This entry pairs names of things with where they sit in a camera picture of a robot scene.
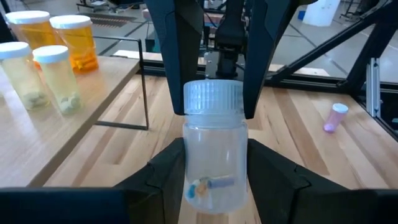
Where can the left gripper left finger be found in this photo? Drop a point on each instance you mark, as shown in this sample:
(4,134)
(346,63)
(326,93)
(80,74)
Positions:
(140,199)

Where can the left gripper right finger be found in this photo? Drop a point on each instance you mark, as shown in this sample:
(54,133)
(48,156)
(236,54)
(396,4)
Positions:
(295,199)

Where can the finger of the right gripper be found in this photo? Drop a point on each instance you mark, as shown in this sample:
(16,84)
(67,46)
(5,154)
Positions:
(177,46)
(264,37)

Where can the pink pill bottle white cap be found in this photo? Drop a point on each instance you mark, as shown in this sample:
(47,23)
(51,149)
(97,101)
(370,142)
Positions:
(335,119)

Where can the clear bottle with blue capsules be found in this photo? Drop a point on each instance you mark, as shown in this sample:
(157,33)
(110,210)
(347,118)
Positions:
(214,146)

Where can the orange pill bottle white cap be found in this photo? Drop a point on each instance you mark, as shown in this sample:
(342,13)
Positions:
(77,46)
(34,34)

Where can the yellow-green pill bottle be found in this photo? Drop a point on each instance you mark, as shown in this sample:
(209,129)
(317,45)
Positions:
(59,84)
(21,81)

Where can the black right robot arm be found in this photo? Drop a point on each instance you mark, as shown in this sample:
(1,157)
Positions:
(231,31)

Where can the white cylindrical bin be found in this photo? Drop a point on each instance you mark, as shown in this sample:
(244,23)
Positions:
(321,12)

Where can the wooden shelf black metal frame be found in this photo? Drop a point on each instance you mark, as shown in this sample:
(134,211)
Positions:
(93,93)

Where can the silver aluminium bracket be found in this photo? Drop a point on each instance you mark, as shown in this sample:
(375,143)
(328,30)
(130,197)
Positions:
(373,87)

